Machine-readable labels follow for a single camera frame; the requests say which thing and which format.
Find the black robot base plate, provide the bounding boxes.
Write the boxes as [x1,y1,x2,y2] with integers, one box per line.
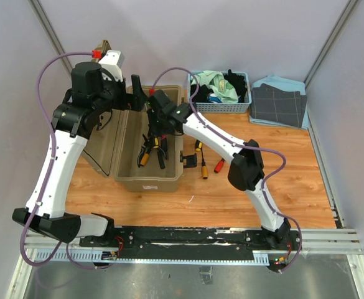
[79,226,299,262]

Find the black cloth in basket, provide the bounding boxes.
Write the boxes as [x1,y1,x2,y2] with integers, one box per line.
[199,69,248,103]

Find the black yellow long screwdriver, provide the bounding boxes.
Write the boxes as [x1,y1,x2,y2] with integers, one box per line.
[195,140,202,152]

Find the grey checked folded cloth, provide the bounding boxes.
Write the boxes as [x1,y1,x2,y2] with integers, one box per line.
[250,83,307,128]

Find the green patterned cloth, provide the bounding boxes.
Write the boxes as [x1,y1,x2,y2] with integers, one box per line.
[190,70,238,103]

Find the black handled claw hammer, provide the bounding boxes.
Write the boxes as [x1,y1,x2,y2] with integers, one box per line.
[157,146,166,169]

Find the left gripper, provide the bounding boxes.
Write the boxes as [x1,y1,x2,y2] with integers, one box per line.
[93,71,148,115]

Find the tan plastic tool box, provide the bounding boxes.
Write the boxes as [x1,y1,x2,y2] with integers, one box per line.
[82,39,198,193]

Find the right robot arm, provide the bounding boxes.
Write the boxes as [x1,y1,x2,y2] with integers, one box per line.
[147,90,291,249]

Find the red handled screwdriver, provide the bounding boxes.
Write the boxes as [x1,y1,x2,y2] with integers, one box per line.
[214,158,225,173]

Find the orange handled screwdriver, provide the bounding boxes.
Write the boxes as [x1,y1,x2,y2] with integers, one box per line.
[201,150,208,179]
[138,147,152,167]

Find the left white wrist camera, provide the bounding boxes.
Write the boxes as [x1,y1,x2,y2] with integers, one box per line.
[99,50,124,82]

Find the blue plastic basket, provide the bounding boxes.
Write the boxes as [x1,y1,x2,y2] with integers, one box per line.
[187,71,252,113]

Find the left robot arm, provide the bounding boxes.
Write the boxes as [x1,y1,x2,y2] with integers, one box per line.
[12,62,147,247]

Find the light blue folded cloth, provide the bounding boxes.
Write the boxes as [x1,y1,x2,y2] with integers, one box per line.
[250,75,309,130]

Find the black grey handled pliers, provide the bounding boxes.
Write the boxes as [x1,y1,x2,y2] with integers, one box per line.
[137,135,152,168]

